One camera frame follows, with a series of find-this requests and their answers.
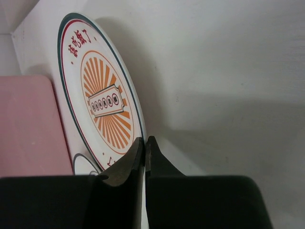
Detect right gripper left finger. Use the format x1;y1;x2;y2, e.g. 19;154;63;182
0;137;144;229

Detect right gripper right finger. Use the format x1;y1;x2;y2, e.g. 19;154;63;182
145;136;273;229

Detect orange sunburst plate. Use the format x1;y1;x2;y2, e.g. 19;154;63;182
57;12;146;170

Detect pink white dish rack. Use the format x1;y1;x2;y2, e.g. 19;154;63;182
0;75;72;177

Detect white plate quatrefoil motif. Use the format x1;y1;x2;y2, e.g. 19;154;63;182
72;153;101;176

